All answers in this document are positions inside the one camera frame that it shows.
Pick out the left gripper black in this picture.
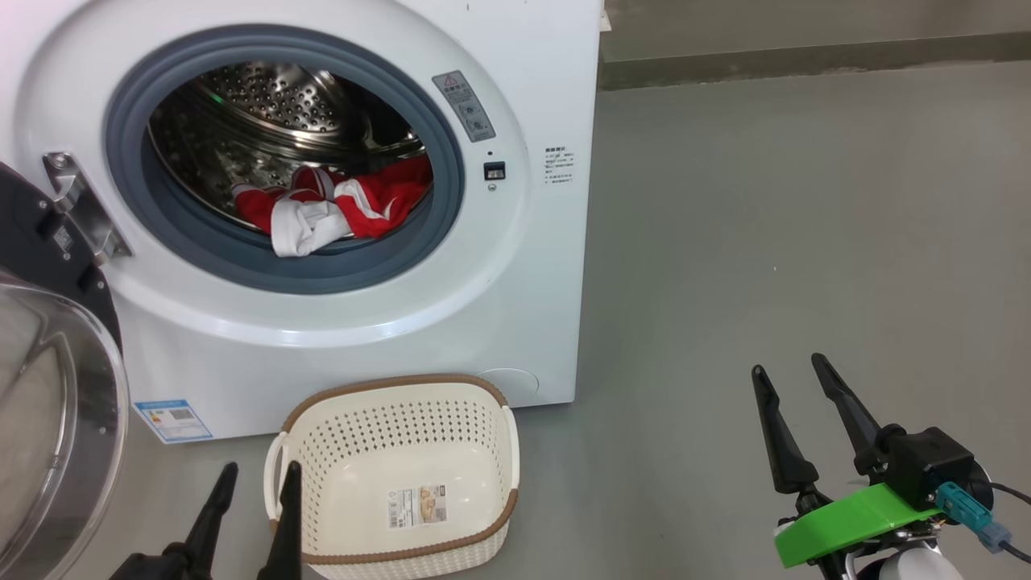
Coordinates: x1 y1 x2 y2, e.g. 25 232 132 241
109 461 304 580

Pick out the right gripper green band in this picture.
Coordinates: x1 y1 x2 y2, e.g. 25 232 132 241
752 353 945 580

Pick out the black glass washing machine door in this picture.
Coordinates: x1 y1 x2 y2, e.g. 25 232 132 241
0 161 130 580

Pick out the red and white garment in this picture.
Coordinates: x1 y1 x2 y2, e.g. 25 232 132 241
231 155 434 259

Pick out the printed food package label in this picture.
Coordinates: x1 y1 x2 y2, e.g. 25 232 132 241
387 484 449 531

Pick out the cream perforated basket brown rim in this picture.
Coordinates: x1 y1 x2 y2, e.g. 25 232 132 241
264 374 522 580

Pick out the white front-load washing machine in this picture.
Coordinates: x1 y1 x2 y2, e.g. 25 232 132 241
0 0 606 445

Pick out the metal door hinge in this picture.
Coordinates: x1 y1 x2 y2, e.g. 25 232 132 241
43 151 135 264

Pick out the blue energy label sticker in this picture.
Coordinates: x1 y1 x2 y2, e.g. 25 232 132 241
134 399 215 445

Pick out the teal cable connector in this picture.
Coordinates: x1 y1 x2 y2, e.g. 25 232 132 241
934 482 1012 553

